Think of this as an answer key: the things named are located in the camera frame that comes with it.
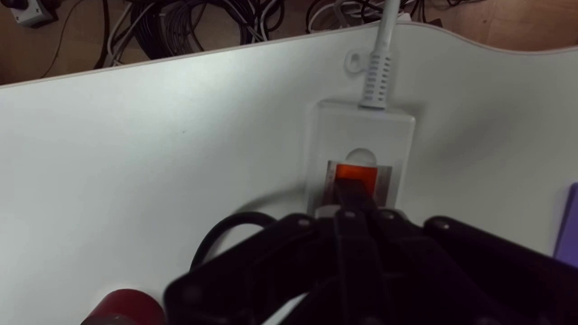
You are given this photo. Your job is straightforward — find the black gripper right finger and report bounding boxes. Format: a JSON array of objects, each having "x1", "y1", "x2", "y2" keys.
[{"x1": 350, "y1": 179, "x2": 578, "y2": 325}]

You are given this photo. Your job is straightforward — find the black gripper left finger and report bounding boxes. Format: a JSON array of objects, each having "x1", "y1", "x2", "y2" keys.
[{"x1": 162, "y1": 179, "x2": 357, "y2": 325}]

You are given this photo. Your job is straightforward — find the white extension power strip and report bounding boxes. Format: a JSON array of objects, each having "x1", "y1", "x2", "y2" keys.
[{"x1": 303, "y1": 98, "x2": 417, "y2": 222}]

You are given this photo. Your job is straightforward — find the purple mat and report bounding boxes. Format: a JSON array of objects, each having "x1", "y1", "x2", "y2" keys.
[{"x1": 552, "y1": 182, "x2": 578, "y2": 271}]

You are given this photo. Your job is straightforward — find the red tape roll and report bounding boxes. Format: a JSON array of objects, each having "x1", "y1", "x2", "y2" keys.
[{"x1": 79, "y1": 287, "x2": 167, "y2": 325}]

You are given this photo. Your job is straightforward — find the white power adapter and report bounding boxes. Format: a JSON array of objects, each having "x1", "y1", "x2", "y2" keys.
[{"x1": 1, "y1": 0, "x2": 48, "y2": 29}]

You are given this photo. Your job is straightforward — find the black plug with cable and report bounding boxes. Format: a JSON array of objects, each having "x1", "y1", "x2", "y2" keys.
[{"x1": 189, "y1": 210, "x2": 279, "y2": 275}]

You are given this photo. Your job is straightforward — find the white power strip cable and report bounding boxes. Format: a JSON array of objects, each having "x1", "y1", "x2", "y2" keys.
[{"x1": 357, "y1": 0, "x2": 402, "y2": 112}]

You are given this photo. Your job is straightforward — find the tangled dark cable bundle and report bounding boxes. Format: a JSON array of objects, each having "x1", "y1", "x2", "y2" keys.
[{"x1": 93, "y1": 0, "x2": 436, "y2": 63}]

